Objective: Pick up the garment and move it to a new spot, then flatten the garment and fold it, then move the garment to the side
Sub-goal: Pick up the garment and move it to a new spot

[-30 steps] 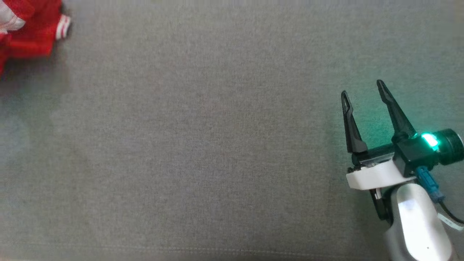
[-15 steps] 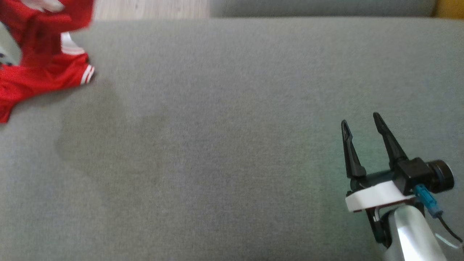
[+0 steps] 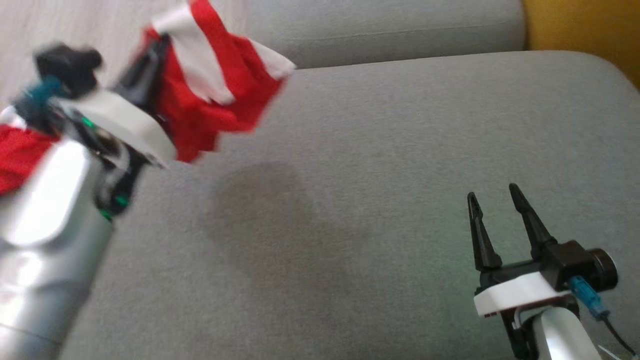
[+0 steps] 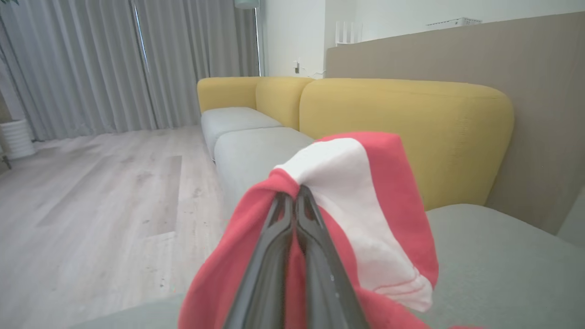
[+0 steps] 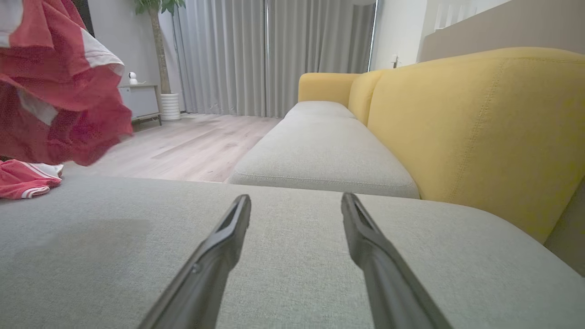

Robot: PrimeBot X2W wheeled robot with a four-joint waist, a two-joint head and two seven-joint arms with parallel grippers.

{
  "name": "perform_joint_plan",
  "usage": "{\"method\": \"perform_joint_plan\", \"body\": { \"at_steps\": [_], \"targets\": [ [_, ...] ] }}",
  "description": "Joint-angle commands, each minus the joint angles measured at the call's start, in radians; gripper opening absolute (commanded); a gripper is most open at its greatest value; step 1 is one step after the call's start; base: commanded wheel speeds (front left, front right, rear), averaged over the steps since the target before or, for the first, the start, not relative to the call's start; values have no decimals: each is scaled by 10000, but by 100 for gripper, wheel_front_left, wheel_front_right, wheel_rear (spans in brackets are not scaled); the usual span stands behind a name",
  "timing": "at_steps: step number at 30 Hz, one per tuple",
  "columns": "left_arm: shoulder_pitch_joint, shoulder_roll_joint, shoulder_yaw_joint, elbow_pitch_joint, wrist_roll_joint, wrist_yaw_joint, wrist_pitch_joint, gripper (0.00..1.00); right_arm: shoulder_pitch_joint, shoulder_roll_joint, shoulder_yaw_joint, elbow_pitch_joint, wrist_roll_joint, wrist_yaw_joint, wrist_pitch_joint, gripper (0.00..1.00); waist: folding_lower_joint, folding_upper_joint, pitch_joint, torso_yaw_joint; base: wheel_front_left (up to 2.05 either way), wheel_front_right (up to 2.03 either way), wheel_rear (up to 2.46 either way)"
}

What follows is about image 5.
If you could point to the grey curtain panel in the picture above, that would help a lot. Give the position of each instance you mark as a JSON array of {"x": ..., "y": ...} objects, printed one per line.
[
  {"x": 219, "y": 55},
  {"x": 320, "y": 41}
]

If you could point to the beige panel board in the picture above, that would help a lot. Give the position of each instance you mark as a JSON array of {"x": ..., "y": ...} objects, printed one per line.
[{"x": 502, "y": 32}]

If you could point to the white security camera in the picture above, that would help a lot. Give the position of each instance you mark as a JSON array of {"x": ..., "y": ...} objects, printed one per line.
[{"x": 133, "y": 78}]

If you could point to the red white jersey shirt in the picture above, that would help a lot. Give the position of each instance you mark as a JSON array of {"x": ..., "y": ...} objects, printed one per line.
[{"x": 23, "y": 183}]

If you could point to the yellow sofa armrest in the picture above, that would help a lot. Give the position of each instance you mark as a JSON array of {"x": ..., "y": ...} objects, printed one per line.
[{"x": 324, "y": 87}]

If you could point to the red shorts white trim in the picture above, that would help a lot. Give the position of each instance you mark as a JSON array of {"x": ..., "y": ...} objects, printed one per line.
[{"x": 55, "y": 82}]

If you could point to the low grey media cabinet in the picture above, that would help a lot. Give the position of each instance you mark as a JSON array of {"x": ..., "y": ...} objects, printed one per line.
[{"x": 139, "y": 101}]

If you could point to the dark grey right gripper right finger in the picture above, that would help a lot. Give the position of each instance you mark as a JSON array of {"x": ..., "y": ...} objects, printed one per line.
[{"x": 384, "y": 283}]

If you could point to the grey sofa seat cushion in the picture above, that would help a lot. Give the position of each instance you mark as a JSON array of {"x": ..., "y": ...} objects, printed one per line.
[
  {"x": 320, "y": 155},
  {"x": 320, "y": 108}
]

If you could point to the white ribbed plant pot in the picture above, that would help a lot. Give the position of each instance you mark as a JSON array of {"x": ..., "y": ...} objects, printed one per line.
[{"x": 170, "y": 107}]

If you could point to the grey sofa chaise cushion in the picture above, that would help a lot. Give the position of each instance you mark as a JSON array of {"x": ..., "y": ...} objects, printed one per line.
[{"x": 292, "y": 283}]

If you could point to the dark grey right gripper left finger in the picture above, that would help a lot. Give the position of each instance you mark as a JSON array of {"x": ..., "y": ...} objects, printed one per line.
[{"x": 205, "y": 274}]

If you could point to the indoor tree plant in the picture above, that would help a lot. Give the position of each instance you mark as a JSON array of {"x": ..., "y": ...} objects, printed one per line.
[{"x": 159, "y": 50}]

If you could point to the yellow sofa back cushion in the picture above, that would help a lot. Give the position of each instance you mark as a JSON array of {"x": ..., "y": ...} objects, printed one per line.
[
  {"x": 363, "y": 96},
  {"x": 480, "y": 137}
]

